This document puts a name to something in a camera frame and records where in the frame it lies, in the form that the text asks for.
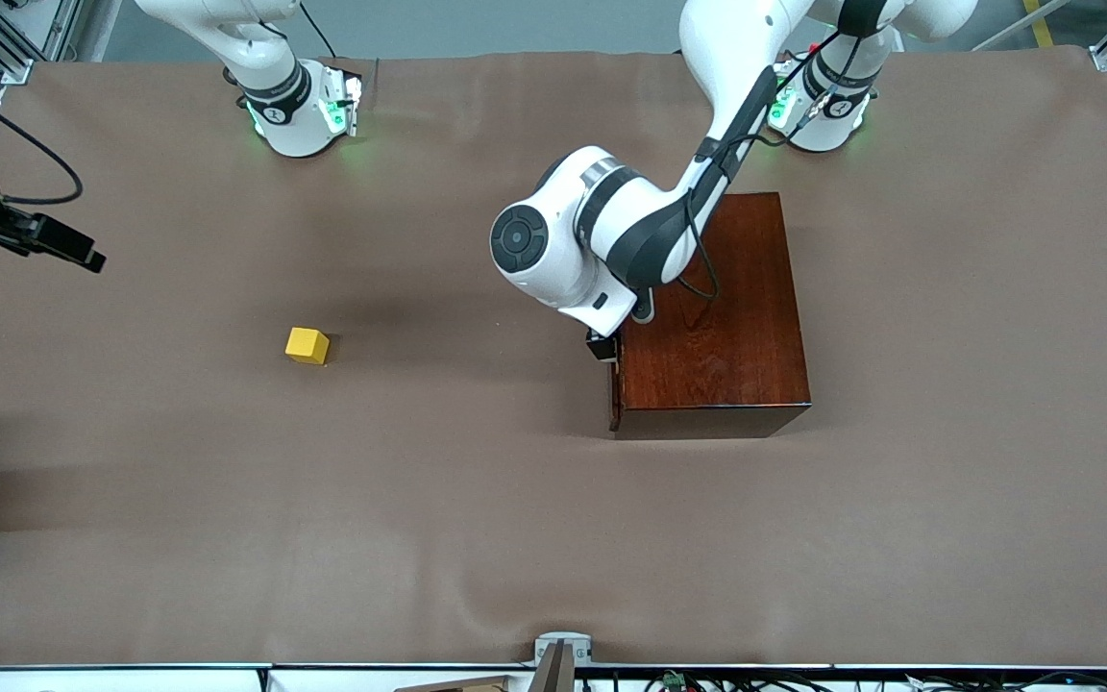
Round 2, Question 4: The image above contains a yellow wooden block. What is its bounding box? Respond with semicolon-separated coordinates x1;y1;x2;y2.
284;327;332;367

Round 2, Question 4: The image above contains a dark brown wooden cabinet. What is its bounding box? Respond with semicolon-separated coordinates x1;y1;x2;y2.
608;192;812;441

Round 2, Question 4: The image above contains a light wooden board piece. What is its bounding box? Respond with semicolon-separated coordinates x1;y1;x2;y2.
395;675;508;692

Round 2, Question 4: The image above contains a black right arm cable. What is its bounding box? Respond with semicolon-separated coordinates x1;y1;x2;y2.
0;75;85;206

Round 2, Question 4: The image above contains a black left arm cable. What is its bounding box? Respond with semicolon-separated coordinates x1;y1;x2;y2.
678;29;864;302

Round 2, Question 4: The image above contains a black arm base cable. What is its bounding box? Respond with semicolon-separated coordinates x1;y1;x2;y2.
299;5;335;61

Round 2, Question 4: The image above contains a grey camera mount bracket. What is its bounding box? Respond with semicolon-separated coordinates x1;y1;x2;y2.
529;631;595;692

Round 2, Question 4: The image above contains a white table edge rail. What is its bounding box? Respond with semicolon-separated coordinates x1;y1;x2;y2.
0;663;1107;692

